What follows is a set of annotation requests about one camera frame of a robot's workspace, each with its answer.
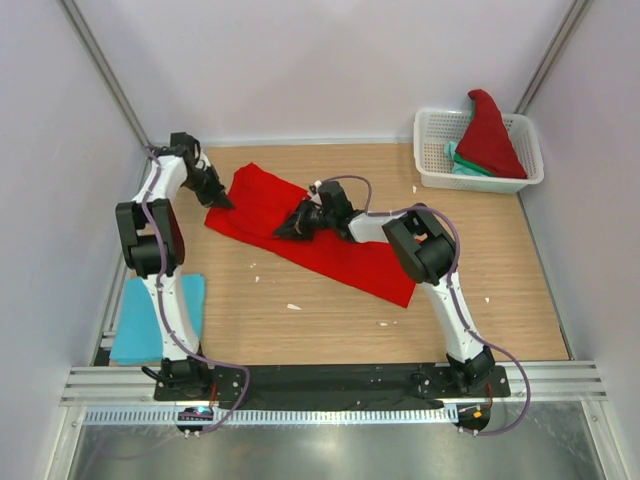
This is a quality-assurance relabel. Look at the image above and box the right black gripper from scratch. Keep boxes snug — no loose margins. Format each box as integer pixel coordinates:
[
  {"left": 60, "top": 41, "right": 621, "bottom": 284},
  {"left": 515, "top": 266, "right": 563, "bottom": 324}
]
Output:
[{"left": 272, "top": 198, "right": 335, "bottom": 244}]

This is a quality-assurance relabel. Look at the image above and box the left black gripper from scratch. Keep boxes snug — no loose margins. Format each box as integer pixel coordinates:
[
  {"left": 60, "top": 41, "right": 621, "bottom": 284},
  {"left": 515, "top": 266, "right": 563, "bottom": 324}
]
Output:
[{"left": 182, "top": 165, "right": 235, "bottom": 210}]

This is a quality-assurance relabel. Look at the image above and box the bright red t shirt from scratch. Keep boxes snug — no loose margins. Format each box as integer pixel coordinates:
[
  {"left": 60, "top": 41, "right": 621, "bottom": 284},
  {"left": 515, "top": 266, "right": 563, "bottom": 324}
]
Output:
[{"left": 205, "top": 163, "right": 416, "bottom": 308}]

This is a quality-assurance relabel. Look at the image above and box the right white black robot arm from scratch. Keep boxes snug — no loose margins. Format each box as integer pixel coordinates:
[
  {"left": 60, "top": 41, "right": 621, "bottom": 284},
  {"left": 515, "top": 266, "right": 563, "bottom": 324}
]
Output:
[{"left": 273, "top": 177, "right": 495, "bottom": 396}]

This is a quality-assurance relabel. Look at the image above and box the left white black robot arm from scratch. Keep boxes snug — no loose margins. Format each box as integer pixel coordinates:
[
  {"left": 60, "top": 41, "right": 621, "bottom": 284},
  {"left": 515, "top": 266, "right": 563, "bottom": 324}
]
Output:
[{"left": 115, "top": 132, "right": 234, "bottom": 400}]

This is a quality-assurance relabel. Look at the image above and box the folded light blue t shirt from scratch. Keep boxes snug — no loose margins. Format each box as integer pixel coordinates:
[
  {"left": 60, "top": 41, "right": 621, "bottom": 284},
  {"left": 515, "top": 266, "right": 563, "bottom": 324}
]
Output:
[{"left": 110, "top": 274, "right": 206, "bottom": 365}]

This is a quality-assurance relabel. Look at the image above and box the white plastic basket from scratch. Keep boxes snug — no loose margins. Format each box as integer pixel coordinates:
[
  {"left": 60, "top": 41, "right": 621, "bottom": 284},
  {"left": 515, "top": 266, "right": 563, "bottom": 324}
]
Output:
[{"left": 413, "top": 108, "right": 544, "bottom": 194}]

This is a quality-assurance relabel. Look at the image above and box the mint t shirt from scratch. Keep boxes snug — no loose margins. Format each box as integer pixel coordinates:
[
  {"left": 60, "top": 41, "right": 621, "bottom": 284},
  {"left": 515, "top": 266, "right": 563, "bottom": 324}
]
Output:
[{"left": 444, "top": 142, "right": 490, "bottom": 177}]

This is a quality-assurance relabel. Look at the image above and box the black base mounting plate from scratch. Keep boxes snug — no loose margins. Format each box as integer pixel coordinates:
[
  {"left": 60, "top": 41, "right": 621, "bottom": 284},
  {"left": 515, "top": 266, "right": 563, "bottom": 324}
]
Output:
[{"left": 141, "top": 363, "right": 511, "bottom": 412}]

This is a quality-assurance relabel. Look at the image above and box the dark red t shirt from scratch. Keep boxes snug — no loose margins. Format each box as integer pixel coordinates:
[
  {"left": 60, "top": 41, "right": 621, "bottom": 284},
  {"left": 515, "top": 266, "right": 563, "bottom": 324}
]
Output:
[{"left": 453, "top": 89, "right": 528, "bottom": 180}]

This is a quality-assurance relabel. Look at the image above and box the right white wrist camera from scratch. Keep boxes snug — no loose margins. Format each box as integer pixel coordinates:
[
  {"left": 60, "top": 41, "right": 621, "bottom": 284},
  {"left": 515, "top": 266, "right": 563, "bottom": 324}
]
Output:
[{"left": 307, "top": 180, "right": 323, "bottom": 206}]

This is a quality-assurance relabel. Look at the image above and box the left aluminium corner post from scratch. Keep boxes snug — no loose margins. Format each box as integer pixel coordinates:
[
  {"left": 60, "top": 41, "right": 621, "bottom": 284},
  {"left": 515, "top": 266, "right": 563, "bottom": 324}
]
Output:
[{"left": 57, "top": 0, "right": 151, "bottom": 147}]

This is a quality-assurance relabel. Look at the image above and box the aluminium corner post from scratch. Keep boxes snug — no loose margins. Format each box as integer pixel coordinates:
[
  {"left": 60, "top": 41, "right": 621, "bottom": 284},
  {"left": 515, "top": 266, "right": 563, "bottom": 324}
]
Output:
[
  {"left": 514, "top": 0, "right": 594, "bottom": 115},
  {"left": 57, "top": 0, "right": 151, "bottom": 147}
]

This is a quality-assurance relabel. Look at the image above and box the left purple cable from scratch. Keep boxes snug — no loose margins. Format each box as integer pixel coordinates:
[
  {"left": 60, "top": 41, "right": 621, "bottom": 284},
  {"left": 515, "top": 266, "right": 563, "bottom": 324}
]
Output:
[{"left": 140, "top": 144, "right": 251, "bottom": 441}]

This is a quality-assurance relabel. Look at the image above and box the white slotted cable duct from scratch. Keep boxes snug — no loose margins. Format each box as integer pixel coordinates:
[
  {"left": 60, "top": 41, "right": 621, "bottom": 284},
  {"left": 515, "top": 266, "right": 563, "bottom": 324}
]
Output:
[{"left": 83, "top": 405, "right": 458, "bottom": 428}]

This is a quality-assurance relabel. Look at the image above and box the aluminium front rail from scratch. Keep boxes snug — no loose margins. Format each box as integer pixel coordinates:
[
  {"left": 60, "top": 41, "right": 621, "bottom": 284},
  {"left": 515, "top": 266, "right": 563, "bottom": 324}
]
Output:
[{"left": 59, "top": 361, "right": 607, "bottom": 406}]

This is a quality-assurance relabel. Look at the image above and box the right aluminium corner post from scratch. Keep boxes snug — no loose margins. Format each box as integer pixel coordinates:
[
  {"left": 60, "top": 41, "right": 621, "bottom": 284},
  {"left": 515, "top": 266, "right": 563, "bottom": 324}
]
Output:
[{"left": 514, "top": 0, "right": 594, "bottom": 115}]

